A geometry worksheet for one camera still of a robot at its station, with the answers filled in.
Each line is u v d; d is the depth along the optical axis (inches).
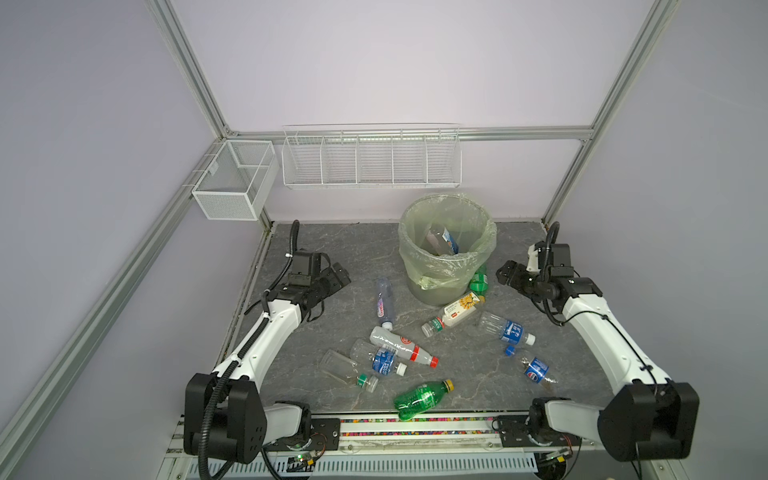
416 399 29.1
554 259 24.8
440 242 39.9
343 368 33.2
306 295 23.7
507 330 33.6
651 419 15.5
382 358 31.7
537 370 31.0
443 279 31.9
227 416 15.7
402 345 33.2
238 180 40.0
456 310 35.0
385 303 36.2
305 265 25.3
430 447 28.6
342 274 30.4
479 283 38.2
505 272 30.0
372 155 38.9
